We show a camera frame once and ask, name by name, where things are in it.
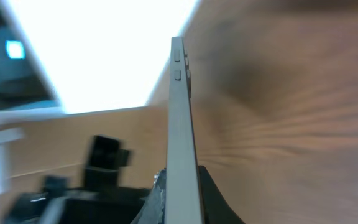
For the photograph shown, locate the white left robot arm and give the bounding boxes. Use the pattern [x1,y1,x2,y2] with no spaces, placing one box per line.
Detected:
[2,135,150,224]

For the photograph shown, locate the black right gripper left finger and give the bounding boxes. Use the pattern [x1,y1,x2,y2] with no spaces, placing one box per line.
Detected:
[131,169,167,224]

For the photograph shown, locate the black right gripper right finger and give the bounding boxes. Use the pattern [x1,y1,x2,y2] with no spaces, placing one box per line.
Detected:
[198,166,245,224]

